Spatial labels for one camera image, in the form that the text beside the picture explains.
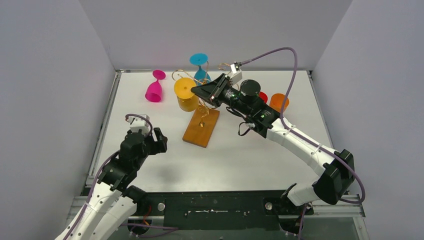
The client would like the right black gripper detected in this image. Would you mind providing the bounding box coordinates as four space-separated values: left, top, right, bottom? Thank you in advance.
191 73 252 116

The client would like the gold wire rack wooden base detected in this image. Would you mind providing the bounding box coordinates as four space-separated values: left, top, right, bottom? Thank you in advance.
171 61 237 149

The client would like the yellow wine glass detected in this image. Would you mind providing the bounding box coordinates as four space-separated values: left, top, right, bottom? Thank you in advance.
173 77 199 112

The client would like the red wine glass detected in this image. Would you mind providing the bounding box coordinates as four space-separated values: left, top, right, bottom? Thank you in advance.
258 91 268 103

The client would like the magenta wine glass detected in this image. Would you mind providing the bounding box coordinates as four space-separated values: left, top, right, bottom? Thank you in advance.
144 69 166 103

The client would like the orange wine glass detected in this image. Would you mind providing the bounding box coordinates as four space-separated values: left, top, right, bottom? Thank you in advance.
269 93 290 113

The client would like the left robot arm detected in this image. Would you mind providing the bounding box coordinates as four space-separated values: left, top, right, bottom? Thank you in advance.
57 127 168 240

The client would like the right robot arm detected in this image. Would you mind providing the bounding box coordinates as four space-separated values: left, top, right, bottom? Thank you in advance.
190 73 354 215

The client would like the blue wine glass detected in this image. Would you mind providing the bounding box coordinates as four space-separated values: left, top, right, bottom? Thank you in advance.
189 53 211 86

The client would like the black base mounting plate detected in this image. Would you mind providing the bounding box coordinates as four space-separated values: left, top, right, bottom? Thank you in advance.
81 187 365 233

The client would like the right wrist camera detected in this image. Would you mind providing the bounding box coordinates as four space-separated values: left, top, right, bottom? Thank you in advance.
227 62 243 86

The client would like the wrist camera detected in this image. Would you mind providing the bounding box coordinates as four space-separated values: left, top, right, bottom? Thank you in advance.
125 113 151 135
227 62 243 86

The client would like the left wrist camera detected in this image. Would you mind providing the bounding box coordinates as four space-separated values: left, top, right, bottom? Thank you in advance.
125 113 151 135

